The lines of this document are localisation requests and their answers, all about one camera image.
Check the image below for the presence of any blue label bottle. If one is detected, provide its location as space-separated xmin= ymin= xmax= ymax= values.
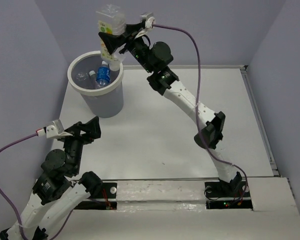
xmin=96 ymin=61 xmax=111 ymax=88

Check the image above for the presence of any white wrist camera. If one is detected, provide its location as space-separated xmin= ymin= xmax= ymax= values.
xmin=36 ymin=119 xmax=73 ymax=139
xmin=135 ymin=12 xmax=156 ymax=39

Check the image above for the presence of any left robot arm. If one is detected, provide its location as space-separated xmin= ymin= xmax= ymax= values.
xmin=0 ymin=116 xmax=103 ymax=240

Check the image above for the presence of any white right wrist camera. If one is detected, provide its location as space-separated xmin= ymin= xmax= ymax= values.
xmin=135 ymin=12 xmax=156 ymax=39

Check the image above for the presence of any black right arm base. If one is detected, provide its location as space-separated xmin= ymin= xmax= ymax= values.
xmin=203 ymin=181 xmax=253 ymax=210

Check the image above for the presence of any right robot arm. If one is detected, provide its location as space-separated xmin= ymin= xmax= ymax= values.
xmin=98 ymin=20 xmax=242 ymax=196

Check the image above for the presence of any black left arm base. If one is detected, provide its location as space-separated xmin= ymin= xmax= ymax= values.
xmin=74 ymin=181 xmax=118 ymax=211

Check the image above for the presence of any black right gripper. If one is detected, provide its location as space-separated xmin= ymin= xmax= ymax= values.
xmin=99 ymin=21 xmax=155 ymax=74

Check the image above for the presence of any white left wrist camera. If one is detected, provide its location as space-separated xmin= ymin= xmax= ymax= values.
xmin=36 ymin=119 xmax=73 ymax=139

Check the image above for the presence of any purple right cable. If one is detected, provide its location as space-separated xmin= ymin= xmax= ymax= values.
xmin=152 ymin=23 xmax=248 ymax=201

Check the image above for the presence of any white cylindrical waste bin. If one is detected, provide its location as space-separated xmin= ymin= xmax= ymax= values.
xmin=67 ymin=50 xmax=124 ymax=118

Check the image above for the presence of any large clear bottle cream label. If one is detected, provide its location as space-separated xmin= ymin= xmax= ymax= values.
xmin=96 ymin=4 xmax=126 ymax=72

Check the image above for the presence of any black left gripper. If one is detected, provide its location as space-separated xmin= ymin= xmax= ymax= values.
xmin=61 ymin=115 xmax=103 ymax=174

